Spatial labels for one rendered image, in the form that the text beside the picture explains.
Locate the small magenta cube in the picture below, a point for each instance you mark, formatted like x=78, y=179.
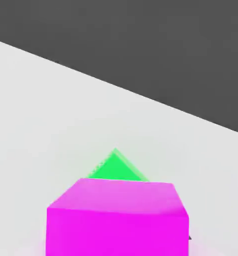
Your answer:
x=116, y=226

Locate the small green cube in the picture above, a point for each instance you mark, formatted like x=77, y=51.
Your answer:
x=116, y=170

